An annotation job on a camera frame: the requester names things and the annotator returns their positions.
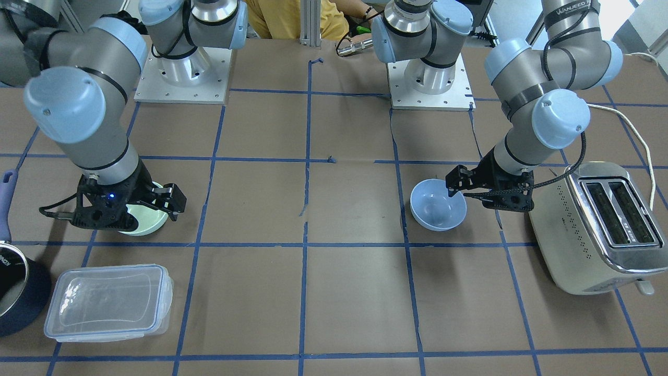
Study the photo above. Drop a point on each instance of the clear plastic food container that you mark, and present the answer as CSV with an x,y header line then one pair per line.
x,y
111,303

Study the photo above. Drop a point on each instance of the aluminium frame post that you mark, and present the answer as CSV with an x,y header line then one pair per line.
x,y
310,11

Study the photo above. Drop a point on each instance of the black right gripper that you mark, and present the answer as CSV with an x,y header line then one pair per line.
x,y
140,184

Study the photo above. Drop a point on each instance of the blue bowl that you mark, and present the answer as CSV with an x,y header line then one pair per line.
x,y
434,209

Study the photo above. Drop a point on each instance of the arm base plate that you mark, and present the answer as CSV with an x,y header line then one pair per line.
x,y
201,78
415,86

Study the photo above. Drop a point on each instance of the silver cream toaster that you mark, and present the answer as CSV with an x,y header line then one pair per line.
x,y
596,231

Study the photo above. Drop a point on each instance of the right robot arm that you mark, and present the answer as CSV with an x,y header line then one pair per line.
x,y
76,86

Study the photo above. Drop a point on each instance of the person in yellow shirt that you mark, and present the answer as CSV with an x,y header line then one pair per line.
x,y
283,20

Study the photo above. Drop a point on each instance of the dark blue saucepan with lid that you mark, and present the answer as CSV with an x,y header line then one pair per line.
x,y
25,283

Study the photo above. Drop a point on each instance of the green bowl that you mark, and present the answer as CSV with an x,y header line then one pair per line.
x,y
149,220

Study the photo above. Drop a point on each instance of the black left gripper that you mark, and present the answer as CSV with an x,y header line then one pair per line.
x,y
489,166

